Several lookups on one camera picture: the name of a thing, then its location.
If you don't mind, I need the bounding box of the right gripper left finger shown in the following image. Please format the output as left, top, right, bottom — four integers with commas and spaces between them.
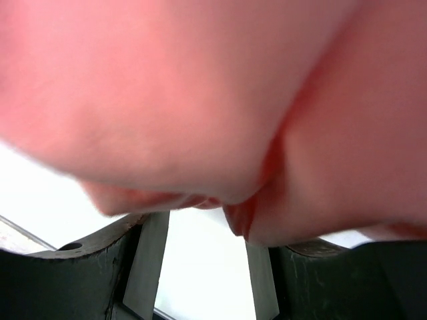
1, 212, 169, 319

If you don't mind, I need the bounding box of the aluminium rear table rail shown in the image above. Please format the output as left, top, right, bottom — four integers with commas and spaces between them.
0, 216, 57, 255

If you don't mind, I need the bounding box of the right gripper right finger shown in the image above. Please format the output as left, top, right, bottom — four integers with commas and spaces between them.
246, 239, 426, 320

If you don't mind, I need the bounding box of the pink polo shirt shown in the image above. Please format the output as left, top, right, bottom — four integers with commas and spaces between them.
1, 1, 426, 247

